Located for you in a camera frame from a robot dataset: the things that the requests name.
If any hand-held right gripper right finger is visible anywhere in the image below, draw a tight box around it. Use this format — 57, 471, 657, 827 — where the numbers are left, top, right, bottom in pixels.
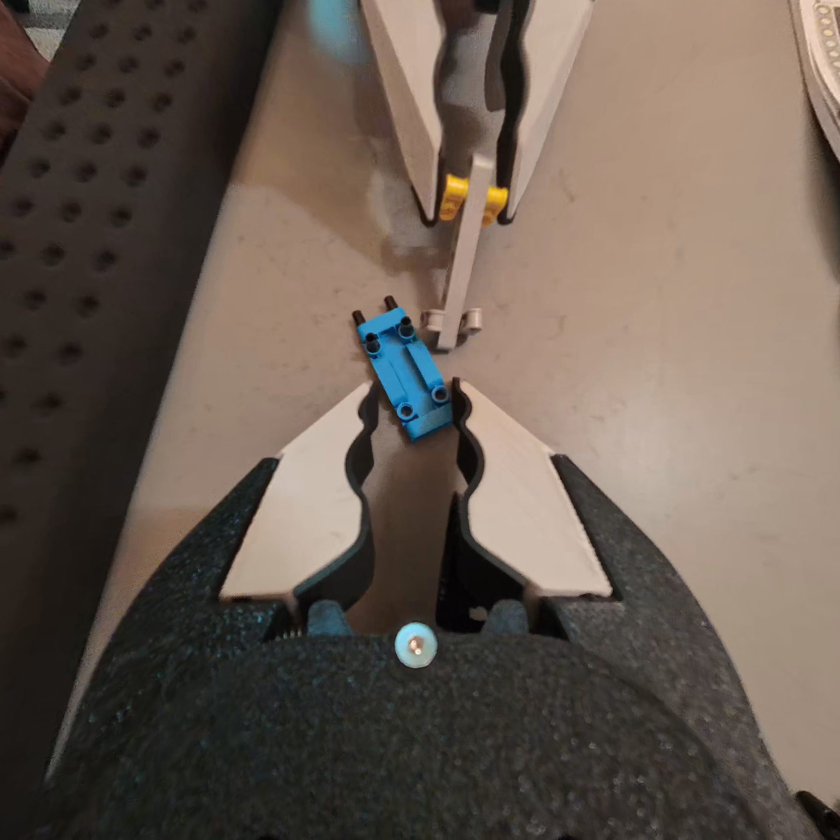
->
436, 377, 614, 632

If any short grey connector piece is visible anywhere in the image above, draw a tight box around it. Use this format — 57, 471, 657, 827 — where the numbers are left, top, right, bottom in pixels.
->
420, 308, 486, 333

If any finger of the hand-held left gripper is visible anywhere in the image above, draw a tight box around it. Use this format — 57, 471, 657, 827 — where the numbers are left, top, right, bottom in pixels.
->
358, 0, 452, 228
495, 0, 596, 227

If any instruction booklet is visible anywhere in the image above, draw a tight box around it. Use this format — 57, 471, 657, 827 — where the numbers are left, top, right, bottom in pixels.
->
787, 0, 840, 163

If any long grey building beam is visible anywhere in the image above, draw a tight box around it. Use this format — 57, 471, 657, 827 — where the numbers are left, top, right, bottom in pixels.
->
436, 154, 495, 353

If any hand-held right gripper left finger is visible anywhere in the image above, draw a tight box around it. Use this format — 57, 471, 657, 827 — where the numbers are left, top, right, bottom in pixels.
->
220, 381, 380, 611

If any black perforated pad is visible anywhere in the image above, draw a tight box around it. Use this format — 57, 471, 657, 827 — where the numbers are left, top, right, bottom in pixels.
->
0, 0, 284, 788

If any blue panel with black pins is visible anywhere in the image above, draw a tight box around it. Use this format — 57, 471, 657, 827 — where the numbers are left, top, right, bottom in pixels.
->
352, 294, 455, 444

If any pile of small building pieces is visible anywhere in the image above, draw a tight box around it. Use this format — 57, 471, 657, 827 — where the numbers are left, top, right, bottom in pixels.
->
795, 790, 840, 840

